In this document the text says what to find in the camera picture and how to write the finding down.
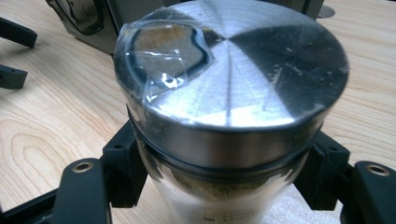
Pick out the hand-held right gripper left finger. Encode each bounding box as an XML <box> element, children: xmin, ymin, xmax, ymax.
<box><xmin>102</xmin><ymin>120</ymin><xmax>149</xmax><ymax>209</ymax></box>

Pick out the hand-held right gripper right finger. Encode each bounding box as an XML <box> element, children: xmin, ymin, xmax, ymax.
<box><xmin>293</xmin><ymin>130</ymin><xmax>352</xmax><ymax>212</ymax></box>

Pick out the dark grey corner spice rack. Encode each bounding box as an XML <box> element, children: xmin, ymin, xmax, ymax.
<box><xmin>46</xmin><ymin>0</ymin><xmax>325</xmax><ymax>56</ymax></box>

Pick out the beige spice jar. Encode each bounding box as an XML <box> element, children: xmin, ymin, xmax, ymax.
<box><xmin>113</xmin><ymin>0</ymin><xmax>350</xmax><ymax>224</ymax></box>

